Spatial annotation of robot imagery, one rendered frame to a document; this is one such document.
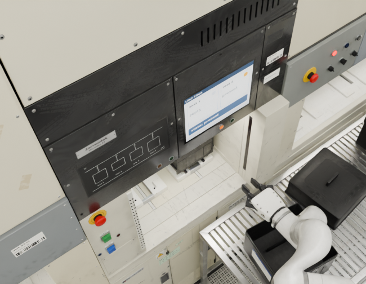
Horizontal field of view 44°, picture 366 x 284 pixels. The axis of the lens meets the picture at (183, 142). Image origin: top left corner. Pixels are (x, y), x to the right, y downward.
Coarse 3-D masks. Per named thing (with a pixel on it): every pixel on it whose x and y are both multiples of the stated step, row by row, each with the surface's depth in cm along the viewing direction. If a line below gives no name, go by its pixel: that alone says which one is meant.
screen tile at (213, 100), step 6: (216, 90) 144; (204, 96) 143; (210, 96) 145; (216, 96) 147; (198, 102) 143; (204, 102) 145; (210, 102) 147; (216, 102) 149; (192, 108) 143; (210, 108) 149; (216, 108) 152; (198, 114) 147; (204, 114) 150; (192, 120) 147; (198, 120) 150
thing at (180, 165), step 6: (204, 144) 206; (210, 144) 209; (192, 150) 203; (198, 150) 206; (204, 150) 210; (210, 150) 213; (186, 156) 203; (192, 156) 206; (198, 156) 210; (204, 156) 213; (174, 162) 203; (180, 162) 203; (186, 162) 207; (192, 162) 210; (174, 168) 208; (180, 168) 207; (186, 168) 211
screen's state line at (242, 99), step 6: (246, 96) 159; (234, 102) 156; (240, 102) 159; (228, 108) 157; (216, 114) 154; (222, 114) 157; (204, 120) 152; (210, 120) 154; (198, 126) 152; (192, 132) 152
